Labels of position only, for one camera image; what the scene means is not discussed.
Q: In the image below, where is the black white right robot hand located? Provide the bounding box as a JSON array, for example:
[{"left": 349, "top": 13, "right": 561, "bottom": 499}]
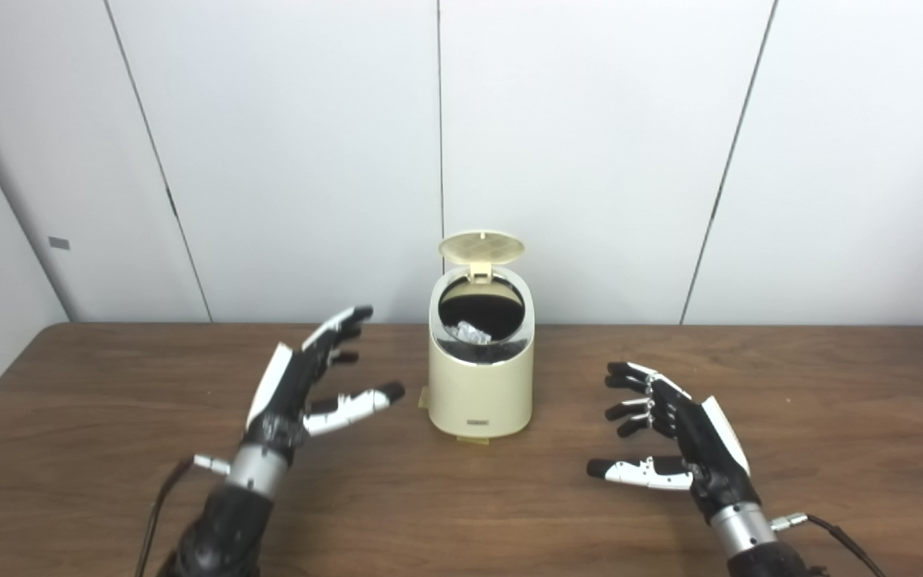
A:
[{"left": 586, "top": 361, "right": 760, "bottom": 522}]

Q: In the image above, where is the cream-colored trash bin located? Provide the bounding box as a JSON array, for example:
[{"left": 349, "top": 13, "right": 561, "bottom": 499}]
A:
[{"left": 428, "top": 230, "right": 535, "bottom": 439}]

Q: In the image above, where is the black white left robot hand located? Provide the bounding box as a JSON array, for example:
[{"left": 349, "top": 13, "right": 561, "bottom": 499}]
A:
[{"left": 241, "top": 305, "right": 406, "bottom": 466}]

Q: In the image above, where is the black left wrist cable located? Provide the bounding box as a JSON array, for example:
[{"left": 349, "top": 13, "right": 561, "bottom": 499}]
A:
[{"left": 135, "top": 454, "right": 230, "bottom": 577}]

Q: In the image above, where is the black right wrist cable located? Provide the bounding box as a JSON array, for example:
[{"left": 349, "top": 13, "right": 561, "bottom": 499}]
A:
[{"left": 770, "top": 513, "right": 887, "bottom": 577}]

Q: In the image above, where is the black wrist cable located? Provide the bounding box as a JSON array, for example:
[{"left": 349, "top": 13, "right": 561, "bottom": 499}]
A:
[
  {"left": 770, "top": 513, "right": 887, "bottom": 577},
  {"left": 135, "top": 454, "right": 230, "bottom": 577}
]

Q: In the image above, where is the white paper ball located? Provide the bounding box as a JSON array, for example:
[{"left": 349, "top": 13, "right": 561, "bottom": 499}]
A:
[{"left": 447, "top": 321, "right": 494, "bottom": 346}]

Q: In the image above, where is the round cream bin lid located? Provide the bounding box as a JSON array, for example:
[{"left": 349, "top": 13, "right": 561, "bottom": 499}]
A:
[{"left": 438, "top": 230, "right": 526, "bottom": 282}]

